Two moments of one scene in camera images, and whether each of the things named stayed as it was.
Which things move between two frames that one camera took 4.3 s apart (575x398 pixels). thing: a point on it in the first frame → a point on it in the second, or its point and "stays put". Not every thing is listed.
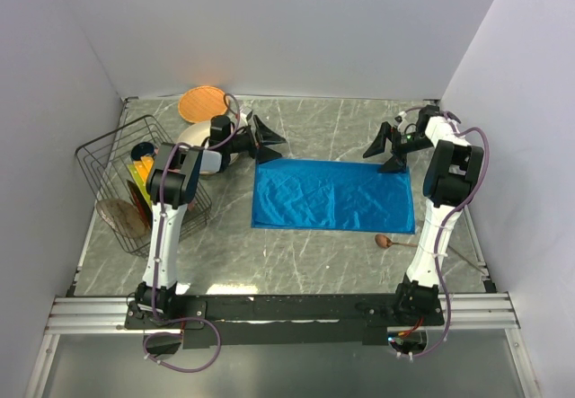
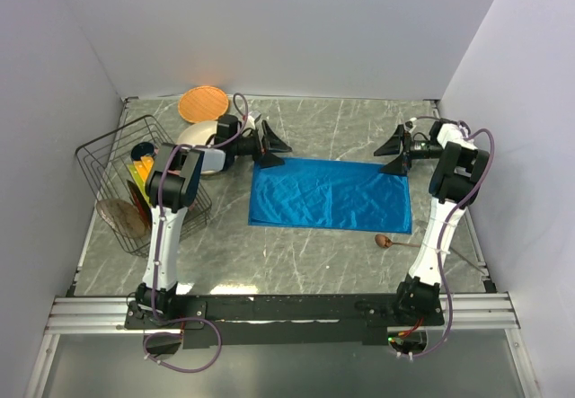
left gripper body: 243,143 stays put
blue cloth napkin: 332,195 stays put
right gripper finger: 394,164 stays put
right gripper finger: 378,146 → 393,145
